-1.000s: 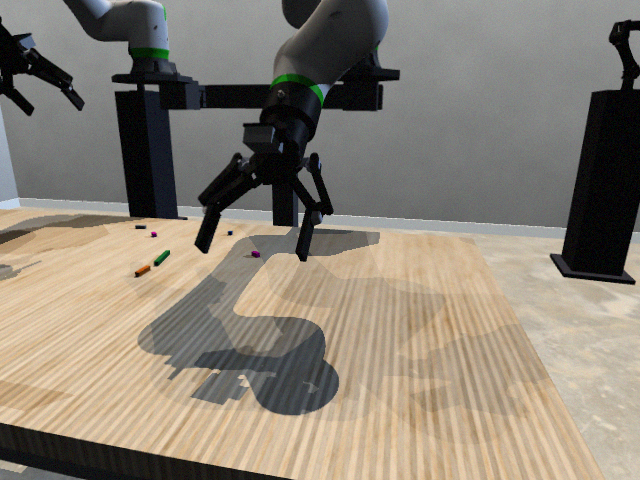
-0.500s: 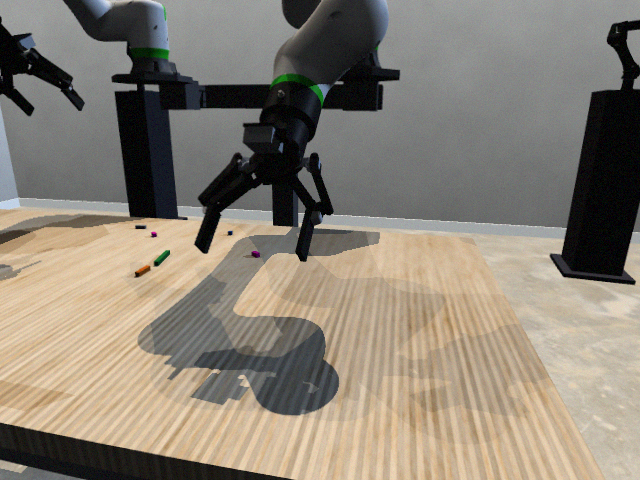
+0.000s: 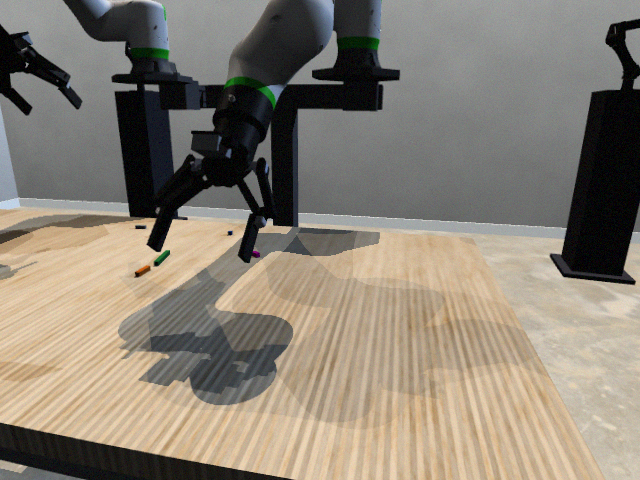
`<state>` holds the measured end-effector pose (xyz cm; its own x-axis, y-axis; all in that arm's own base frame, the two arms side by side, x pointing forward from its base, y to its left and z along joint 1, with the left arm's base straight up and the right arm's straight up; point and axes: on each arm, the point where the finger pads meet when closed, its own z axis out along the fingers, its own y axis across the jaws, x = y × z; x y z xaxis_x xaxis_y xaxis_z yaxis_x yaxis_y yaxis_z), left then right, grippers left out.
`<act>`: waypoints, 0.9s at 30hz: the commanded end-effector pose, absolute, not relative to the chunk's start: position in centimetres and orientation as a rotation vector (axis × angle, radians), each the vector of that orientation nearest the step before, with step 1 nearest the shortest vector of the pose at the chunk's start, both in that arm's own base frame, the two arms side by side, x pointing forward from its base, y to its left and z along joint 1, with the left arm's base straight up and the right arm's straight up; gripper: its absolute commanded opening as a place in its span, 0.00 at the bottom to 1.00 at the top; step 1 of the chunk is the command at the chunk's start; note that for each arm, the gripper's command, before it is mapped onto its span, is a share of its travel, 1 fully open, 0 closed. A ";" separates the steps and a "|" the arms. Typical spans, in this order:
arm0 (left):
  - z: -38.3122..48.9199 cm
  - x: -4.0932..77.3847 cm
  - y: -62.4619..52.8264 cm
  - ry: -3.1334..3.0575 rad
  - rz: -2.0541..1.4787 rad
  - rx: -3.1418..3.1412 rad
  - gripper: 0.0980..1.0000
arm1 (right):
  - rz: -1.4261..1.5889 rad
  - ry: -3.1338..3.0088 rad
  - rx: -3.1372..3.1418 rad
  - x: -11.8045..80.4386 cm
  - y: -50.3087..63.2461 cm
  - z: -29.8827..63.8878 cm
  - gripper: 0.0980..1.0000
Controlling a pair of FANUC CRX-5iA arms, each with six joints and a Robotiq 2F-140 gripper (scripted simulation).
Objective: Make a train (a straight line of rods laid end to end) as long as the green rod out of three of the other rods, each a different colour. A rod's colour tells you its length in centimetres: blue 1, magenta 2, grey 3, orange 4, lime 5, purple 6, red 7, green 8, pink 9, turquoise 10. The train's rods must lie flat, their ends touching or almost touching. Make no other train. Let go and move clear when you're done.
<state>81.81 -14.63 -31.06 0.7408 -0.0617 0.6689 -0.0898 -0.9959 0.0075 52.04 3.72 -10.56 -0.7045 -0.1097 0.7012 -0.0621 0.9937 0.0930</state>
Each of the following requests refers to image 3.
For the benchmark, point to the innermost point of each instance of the green rod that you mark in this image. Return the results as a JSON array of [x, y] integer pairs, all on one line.
[[162, 257]]

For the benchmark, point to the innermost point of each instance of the orange rod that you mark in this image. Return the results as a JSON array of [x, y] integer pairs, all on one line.
[[142, 271]]

